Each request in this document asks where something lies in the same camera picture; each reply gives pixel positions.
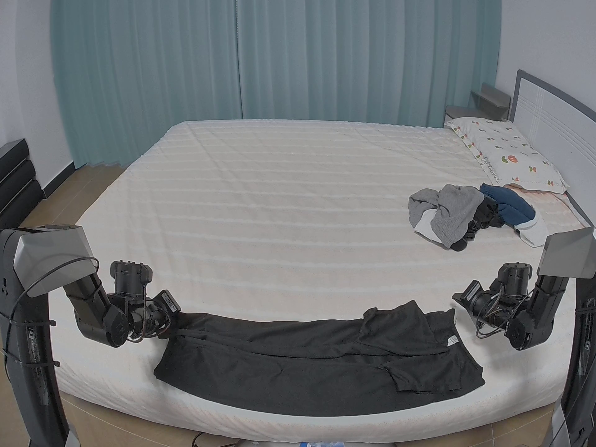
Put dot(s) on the white printed pillow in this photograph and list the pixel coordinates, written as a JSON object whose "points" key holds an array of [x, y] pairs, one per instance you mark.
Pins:
{"points": [[512, 152]]}

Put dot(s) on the bed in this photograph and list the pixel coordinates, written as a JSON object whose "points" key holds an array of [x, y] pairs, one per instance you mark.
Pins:
{"points": [[288, 212]]}

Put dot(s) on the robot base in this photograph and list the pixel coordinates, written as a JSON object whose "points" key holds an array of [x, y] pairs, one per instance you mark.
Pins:
{"points": [[321, 444]]}

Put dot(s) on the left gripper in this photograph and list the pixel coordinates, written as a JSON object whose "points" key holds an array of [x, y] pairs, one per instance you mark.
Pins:
{"points": [[156, 317]]}

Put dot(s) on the black T-shirt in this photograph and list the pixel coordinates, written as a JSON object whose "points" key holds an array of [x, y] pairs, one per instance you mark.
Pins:
{"points": [[302, 366]]}

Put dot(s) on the black chest of drawers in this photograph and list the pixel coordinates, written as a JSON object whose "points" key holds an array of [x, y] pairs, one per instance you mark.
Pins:
{"points": [[16, 175]]}

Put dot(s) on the grey bedside table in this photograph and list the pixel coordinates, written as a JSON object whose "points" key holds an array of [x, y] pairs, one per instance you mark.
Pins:
{"points": [[491, 98]]}

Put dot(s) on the blue-green curtain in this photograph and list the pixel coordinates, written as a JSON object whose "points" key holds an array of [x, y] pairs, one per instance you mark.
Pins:
{"points": [[144, 63], [372, 49]]}

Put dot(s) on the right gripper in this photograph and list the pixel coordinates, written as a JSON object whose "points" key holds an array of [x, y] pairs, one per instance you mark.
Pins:
{"points": [[479, 303]]}

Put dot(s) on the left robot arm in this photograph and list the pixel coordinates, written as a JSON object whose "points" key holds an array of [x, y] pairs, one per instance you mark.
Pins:
{"points": [[93, 310]]}

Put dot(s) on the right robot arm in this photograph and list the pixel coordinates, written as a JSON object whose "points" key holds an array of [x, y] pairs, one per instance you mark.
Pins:
{"points": [[540, 310]]}

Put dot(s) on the pile of clothes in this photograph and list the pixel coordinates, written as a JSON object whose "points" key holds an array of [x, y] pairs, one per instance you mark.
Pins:
{"points": [[454, 207]]}

